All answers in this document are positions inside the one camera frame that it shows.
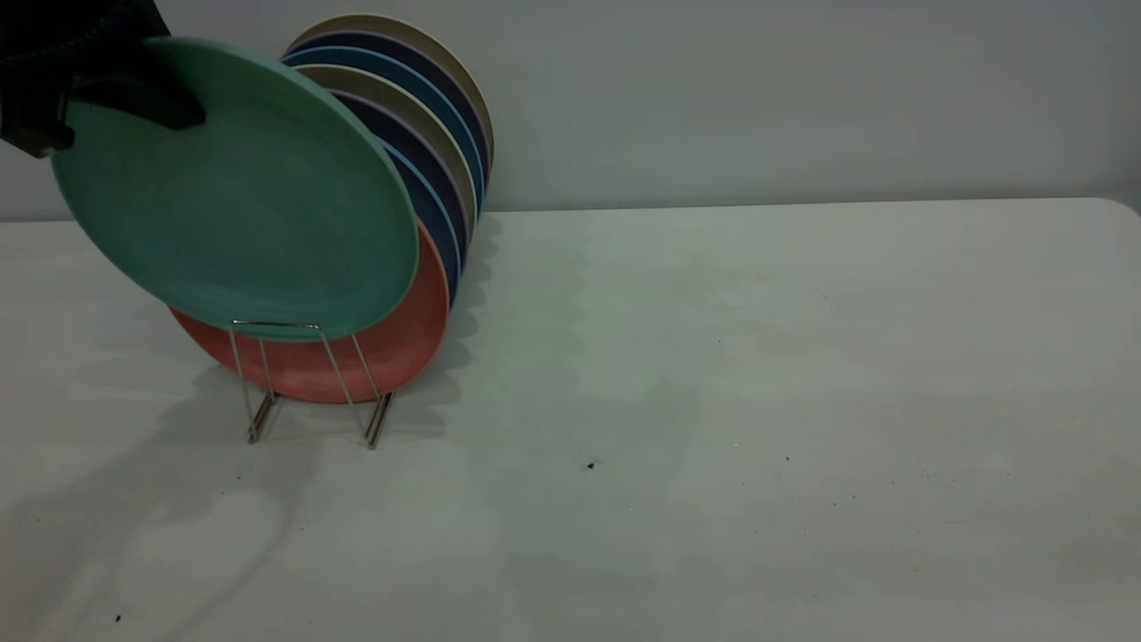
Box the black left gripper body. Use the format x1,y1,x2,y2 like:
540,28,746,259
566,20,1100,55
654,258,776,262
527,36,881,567
0,52,78,160

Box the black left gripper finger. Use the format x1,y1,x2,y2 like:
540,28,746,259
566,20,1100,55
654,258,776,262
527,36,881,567
70,75,208,131

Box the green round plate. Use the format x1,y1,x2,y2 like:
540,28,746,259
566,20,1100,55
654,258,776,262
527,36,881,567
51,37,420,342

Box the beige round plate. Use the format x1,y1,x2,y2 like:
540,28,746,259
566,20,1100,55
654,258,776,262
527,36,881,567
299,64,480,242
285,13,497,170

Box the blue round plate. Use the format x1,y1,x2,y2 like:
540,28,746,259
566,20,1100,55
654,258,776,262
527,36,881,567
281,46,487,215
382,141,462,309

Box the navy plate with lavender rim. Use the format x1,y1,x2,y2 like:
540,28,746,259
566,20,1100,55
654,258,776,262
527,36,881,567
332,89,471,268
287,31,491,193

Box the salmon pink round plate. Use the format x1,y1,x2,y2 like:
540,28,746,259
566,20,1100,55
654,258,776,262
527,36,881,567
169,218,451,405

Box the metal wire plate rack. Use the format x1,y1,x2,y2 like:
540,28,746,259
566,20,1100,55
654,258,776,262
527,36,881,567
227,319,395,449

